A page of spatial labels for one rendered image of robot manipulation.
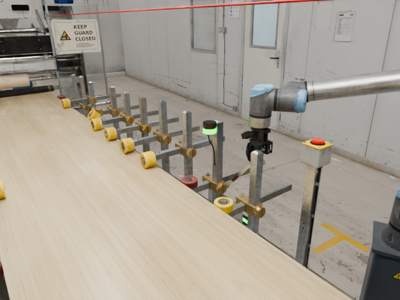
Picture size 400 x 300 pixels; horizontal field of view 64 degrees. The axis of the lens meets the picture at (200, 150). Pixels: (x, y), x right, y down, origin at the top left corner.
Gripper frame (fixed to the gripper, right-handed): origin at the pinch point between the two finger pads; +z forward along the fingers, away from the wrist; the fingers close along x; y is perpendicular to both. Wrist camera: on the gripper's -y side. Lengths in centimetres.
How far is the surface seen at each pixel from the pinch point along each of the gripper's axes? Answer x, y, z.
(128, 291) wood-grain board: -69, 35, 5
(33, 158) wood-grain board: -88, -80, 8
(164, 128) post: -18, -62, -2
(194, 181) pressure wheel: -23.4, -12.8, 7.2
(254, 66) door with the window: 233, -310, 25
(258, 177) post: -7.3, 12.3, -2.6
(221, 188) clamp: -11.6, -9.2, 13.1
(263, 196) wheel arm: 0.9, 6.7, 12.2
